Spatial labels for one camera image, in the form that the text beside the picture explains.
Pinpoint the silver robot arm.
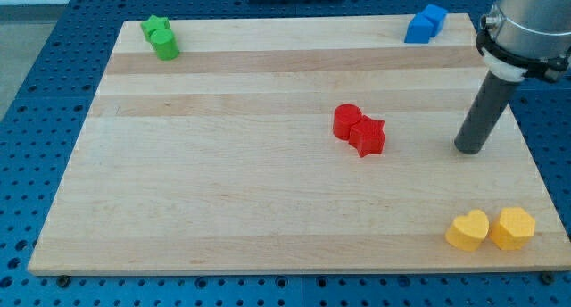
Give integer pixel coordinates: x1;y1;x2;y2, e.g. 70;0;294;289
476;0;570;83

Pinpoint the blue cube block front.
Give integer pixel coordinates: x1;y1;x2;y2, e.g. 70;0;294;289
404;13;434;44

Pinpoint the wooden board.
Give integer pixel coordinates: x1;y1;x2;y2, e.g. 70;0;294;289
29;13;570;276

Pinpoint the red cylinder block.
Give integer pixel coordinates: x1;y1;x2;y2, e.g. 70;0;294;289
332;104;362;140

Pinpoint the red star block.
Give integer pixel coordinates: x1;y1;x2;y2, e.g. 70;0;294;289
349;115;385;157

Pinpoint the green cylinder block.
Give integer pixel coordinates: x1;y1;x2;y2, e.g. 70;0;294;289
150;29;179;61

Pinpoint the green star block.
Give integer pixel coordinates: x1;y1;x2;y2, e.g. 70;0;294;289
140;15;170;42

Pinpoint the blue block rear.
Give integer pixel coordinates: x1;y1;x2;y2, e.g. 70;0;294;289
421;4;448;37

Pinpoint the yellow heart block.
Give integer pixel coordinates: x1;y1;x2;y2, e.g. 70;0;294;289
444;209;490;252

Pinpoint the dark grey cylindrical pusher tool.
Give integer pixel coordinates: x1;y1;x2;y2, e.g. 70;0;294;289
454;71;519;154

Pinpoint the yellow hexagon block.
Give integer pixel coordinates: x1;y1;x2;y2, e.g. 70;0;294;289
489;207;536;251

